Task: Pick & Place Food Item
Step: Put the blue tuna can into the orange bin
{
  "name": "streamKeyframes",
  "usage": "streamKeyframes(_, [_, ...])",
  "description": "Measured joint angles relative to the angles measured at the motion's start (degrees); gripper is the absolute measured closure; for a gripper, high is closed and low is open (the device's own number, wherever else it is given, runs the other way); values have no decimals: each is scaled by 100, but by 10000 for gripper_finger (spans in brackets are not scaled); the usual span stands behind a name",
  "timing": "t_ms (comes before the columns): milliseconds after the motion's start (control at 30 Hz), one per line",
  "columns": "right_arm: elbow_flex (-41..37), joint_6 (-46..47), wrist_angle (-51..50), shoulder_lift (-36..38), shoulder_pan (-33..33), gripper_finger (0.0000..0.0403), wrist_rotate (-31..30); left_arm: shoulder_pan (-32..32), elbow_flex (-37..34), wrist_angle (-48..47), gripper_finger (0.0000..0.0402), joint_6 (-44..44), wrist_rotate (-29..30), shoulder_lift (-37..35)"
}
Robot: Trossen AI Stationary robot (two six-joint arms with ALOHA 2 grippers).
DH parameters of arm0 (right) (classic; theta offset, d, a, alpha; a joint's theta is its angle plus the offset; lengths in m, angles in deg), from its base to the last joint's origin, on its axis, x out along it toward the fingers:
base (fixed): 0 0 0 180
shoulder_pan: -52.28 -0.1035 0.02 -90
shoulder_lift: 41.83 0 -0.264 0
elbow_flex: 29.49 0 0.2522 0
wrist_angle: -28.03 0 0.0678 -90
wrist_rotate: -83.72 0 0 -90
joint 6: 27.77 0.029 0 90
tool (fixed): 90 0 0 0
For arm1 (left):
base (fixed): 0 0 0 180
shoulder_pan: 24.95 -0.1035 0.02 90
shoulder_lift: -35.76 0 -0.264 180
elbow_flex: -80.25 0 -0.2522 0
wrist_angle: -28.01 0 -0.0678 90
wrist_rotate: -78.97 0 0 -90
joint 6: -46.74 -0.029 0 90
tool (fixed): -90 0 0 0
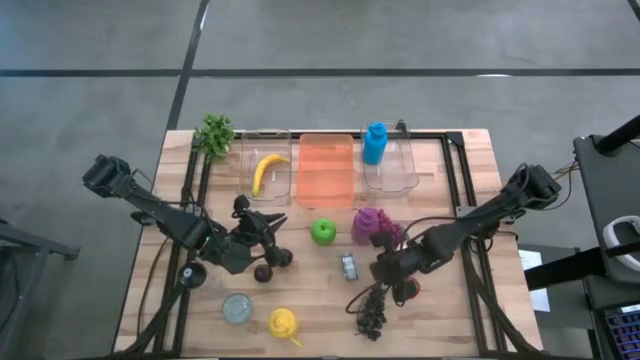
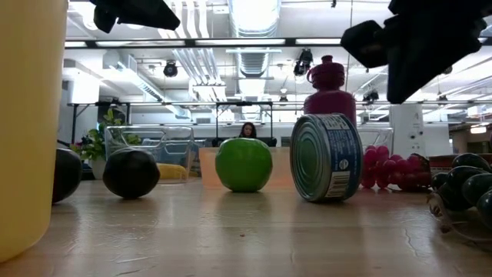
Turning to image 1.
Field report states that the grey desk surface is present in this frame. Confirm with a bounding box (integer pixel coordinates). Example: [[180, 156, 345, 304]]
[[572, 133, 640, 286]]

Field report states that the white headset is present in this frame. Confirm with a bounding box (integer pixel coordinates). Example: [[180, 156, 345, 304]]
[[602, 214, 640, 274]]

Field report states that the green apple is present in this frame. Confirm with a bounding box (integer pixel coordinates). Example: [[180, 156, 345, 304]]
[[310, 218, 338, 247]]

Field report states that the black aluminium frame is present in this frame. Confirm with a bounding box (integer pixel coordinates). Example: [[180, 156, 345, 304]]
[[119, 129, 546, 359]]

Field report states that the bundle of wires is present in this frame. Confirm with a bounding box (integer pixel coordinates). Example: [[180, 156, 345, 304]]
[[549, 159, 581, 211]]

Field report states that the grey metal cart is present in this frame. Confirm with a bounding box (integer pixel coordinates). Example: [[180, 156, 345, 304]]
[[0, 217, 81, 360]]

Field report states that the black desk bar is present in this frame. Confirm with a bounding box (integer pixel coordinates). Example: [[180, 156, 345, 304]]
[[523, 239, 640, 292]]

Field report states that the black grape bunch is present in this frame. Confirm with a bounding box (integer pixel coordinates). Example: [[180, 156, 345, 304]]
[[355, 287, 388, 343]]

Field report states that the orange plastic bin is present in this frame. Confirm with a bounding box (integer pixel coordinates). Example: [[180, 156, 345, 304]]
[[296, 132, 356, 209]]

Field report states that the yellow plastic bottle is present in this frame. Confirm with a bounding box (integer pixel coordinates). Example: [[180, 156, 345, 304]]
[[267, 307, 305, 349]]

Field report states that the backlit keyboard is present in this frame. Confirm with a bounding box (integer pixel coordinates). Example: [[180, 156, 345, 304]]
[[603, 303, 640, 360]]

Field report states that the brown cable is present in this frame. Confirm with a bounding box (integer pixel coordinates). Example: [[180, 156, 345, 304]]
[[137, 234, 171, 341]]

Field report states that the green artificial plant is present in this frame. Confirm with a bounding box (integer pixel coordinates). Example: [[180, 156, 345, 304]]
[[193, 113, 236, 162]]

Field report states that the black round knob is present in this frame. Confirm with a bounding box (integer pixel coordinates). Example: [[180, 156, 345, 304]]
[[178, 259, 226, 299]]

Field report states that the purple plastic bottle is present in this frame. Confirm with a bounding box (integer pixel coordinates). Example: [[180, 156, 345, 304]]
[[349, 207, 386, 246]]

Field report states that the black pole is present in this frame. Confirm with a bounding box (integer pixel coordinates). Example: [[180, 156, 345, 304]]
[[594, 114, 640, 156]]

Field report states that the tin can blue label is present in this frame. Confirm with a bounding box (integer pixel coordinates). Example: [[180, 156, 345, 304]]
[[341, 252, 359, 281]]

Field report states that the white paper sheet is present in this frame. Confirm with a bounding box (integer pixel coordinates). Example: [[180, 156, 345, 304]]
[[518, 248, 551, 314]]

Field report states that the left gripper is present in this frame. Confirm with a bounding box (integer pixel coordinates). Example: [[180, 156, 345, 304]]
[[219, 194, 289, 275]]

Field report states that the yellow banana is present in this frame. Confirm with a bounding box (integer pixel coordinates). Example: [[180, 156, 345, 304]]
[[250, 153, 291, 199]]

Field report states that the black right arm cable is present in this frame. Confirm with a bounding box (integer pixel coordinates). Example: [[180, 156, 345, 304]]
[[344, 215, 451, 315]]

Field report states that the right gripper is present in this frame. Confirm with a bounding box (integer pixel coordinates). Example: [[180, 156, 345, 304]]
[[370, 230, 436, 307]]

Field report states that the blue plastic bottle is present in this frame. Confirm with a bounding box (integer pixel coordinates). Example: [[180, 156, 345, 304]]
[[361, 122, 389, 166]]

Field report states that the red grape bunch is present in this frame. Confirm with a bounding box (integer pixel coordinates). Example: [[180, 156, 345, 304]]
[[374, 208, 406, 249]]

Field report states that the clear plastic bin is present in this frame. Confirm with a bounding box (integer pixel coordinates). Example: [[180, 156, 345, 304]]
[[236, 128, 294, 204], [359, 119, 420, 194]]

